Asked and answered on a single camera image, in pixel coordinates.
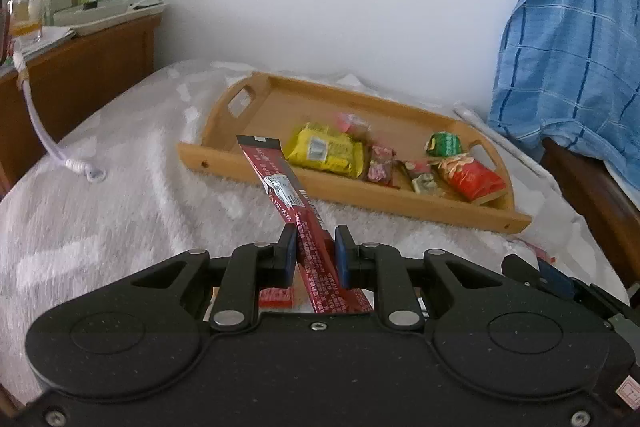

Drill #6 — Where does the red orange peanut packet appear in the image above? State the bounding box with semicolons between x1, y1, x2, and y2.
437;154;506;205

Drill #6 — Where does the dark wooden chair frame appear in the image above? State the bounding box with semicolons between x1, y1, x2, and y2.
541;139;640;287

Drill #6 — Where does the glass jar amber liquid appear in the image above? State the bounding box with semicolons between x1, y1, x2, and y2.
8;0;42;46

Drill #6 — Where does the green wasabi peas packet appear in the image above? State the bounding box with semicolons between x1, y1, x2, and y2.
424;131;463;158

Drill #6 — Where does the wooden serving tray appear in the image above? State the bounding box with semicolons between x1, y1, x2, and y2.
177;72;532;234

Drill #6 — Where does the yellow snack packet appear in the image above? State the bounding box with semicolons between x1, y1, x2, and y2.
283;122;364;179

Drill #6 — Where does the white grey fuzzy blanket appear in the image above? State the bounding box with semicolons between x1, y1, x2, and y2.
1;60;627;402

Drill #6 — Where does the long red stick packet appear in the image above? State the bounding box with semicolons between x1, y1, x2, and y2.
236;135;372;314

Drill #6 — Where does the small dark red candy packet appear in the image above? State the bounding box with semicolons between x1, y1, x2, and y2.
367;144;395;186

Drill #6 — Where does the wooden side cabinet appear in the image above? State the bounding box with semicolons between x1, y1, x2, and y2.
0;15;162;195

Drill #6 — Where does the red cake bar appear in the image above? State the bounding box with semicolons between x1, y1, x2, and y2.
259;287;294;309

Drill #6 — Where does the red beige nescafe sachet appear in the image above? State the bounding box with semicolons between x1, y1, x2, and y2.
399;160;444;197

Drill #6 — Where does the pink white small packet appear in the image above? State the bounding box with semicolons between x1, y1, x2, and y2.
337;113;372;143

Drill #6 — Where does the white cable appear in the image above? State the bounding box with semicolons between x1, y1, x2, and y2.
12;38;108;184

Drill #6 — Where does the blue plaid cloth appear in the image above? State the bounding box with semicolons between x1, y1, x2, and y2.
488;0;639;186

